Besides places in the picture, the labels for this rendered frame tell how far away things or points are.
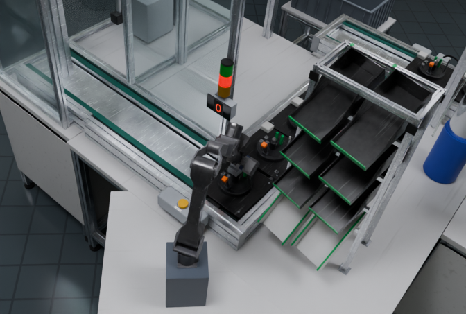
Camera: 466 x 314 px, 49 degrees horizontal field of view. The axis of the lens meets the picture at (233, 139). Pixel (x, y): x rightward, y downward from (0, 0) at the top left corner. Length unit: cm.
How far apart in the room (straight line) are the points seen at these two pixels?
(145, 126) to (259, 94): 65
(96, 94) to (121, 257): 88
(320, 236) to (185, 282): 51
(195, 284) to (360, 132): 73
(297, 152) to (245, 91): 103
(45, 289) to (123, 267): 105
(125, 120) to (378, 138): 125
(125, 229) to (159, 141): 45
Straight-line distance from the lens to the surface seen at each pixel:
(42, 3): 206
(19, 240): 317
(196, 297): 183
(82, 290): 293
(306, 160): 166
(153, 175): 212
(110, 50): 289
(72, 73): 266
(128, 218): 209
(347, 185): 163
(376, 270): 211
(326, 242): 187
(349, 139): 153
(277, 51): 298
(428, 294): 264
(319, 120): 156
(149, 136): 231
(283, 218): 191
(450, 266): 245
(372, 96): 150
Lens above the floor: 256
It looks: 45 degrees down
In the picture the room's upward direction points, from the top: 8 degrees clockwise
